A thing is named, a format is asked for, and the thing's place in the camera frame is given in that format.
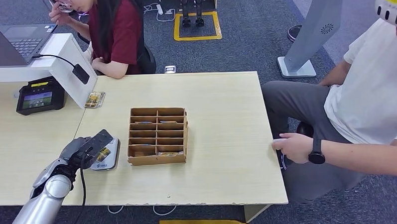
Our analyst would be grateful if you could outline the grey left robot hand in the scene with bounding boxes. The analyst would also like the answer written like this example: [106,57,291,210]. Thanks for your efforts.
[58,136,100,171]

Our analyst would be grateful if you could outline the yellow green ID card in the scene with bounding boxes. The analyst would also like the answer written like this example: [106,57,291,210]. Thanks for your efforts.
[96,146,112,163]

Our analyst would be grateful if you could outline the grey white card reader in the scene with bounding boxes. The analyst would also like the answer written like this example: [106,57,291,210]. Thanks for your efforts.
[88,137,122,172]

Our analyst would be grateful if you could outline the yellow printed card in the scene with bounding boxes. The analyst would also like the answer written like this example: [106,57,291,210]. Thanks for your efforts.
[84,90,107,110]

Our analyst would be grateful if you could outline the yellow key card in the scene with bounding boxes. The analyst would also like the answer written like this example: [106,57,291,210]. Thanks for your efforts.
[157,151,184,158]

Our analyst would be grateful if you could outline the person's right hand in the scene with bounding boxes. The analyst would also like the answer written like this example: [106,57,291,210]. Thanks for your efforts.
[48,0,72,26]

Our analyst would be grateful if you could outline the headset person's left hand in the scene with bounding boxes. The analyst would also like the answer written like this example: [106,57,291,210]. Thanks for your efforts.
[271,132,315,165]

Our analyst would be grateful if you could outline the person with headset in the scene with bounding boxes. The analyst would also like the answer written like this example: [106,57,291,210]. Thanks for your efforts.
[260,16,397,205]

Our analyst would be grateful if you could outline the black payment terminal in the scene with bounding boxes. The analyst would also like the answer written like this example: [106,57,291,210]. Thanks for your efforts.
[14,75,67,116]

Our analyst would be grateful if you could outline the black power adapter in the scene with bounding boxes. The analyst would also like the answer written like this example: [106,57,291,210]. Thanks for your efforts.
[72,63,91,86]

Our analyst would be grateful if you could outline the wooden compartment organizer box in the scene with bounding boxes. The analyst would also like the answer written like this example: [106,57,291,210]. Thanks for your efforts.
[126,106,190,167]

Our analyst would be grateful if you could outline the white desk riser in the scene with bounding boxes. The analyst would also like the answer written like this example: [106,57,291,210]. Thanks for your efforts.
[0,31,99,112]

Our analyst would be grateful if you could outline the black office chair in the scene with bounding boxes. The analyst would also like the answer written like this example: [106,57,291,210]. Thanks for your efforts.
[77,27,157,77]

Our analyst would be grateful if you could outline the grey laptop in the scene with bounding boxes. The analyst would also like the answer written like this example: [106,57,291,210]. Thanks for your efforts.
[0,10,59,68]

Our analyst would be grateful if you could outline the yellow floor tape square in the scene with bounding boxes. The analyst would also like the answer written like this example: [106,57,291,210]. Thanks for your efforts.
[172,10,223,42]

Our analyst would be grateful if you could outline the black robot legs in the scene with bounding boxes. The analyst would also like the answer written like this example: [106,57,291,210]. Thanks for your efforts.
[181,0,206,28]

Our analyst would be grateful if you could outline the black stool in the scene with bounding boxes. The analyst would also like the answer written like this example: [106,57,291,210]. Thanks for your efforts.
[296,121,315,138]

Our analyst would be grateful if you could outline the black wrist watch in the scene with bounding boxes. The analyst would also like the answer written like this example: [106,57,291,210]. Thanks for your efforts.
[308,138,326,165]

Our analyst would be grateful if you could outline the round black base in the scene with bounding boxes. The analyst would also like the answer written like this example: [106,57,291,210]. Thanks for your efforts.
[287,24,304,43]

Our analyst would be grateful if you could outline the grey standing kiosk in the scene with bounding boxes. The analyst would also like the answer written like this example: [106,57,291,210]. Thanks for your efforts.
[275,0,348,79]

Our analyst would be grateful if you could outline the black bracket wrist camera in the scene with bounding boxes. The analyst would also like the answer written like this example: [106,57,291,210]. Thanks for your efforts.
[74,129,115,163]

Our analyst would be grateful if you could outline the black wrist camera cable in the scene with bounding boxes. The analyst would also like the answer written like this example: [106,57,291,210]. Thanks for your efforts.
[62,147,97,224]

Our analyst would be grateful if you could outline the white cable under desk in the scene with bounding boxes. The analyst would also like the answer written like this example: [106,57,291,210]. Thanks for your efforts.
[152,205,178,217]
[107,205,126,215]

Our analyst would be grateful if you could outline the black laptop cable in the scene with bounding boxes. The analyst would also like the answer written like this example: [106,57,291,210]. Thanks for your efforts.
[31,53,77,70]

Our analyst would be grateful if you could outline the white floor cable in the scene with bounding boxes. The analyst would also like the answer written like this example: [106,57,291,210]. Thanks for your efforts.
[144,1,177,23]

